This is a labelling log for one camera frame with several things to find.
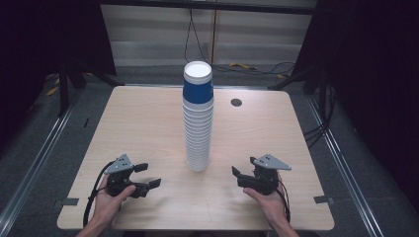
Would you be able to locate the round grey table grommet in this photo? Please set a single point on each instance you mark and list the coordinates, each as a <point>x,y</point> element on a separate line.
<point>236,102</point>

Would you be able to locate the stack of white paper cups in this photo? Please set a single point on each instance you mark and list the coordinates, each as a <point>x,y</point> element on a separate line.
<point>197,138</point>

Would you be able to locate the grey tape strip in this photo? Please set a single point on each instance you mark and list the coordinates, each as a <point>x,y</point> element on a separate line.
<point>323,199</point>
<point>69,201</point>

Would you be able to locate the person's right hand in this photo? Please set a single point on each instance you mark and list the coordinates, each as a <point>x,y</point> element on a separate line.
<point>273,205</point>

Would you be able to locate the person's left hand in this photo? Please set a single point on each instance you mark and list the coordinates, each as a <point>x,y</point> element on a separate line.
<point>107,207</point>

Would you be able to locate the black overhead bar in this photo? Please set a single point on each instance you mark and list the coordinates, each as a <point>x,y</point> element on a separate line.
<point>204,6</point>

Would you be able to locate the metal floor rail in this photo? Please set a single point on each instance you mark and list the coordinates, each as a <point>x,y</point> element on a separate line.
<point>39,158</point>
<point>346,164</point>

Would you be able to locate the black metal stand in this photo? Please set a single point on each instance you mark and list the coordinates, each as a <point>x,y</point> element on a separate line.
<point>63,92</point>
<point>321,89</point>

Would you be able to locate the dark curtain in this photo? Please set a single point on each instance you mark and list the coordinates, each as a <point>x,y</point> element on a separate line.
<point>372,65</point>
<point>39,39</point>

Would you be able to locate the yellow floor tape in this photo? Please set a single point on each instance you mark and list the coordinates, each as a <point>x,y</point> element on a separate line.
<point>52,91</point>
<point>242,66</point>

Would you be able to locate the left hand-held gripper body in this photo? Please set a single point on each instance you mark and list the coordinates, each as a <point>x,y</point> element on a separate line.
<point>119,166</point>

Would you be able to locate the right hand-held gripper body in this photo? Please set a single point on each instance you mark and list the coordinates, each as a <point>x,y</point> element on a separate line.
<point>268,177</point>

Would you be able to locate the blue ribbed paper cup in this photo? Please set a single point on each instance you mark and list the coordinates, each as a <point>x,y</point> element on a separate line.
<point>197,92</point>

